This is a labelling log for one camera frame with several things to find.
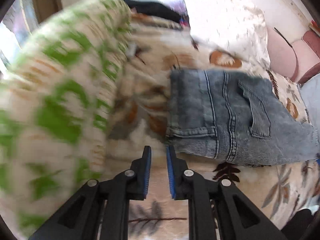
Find blue denim pants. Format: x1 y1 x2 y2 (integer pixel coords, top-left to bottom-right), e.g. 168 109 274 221
166 69 319 166

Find green patterned folded quilt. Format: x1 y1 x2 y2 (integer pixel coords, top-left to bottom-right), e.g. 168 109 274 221
1 0 131 239

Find light blue pillow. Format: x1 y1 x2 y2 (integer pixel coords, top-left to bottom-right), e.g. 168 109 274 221
299 74 320 129

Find pink quilted bolster pillow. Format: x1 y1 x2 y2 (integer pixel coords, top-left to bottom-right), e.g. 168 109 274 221
267 26 298 81

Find cream floral pillow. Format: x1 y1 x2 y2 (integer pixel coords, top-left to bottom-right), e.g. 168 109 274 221
190 5 271 69

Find leaf pattern fleece blanket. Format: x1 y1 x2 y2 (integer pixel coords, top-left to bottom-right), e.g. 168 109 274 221
106 15 319 239

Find stained glass door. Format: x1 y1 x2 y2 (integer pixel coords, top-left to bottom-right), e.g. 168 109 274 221
1 0 39 77

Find black garment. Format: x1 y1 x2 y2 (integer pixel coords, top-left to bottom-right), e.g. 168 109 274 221
123 0 182 23

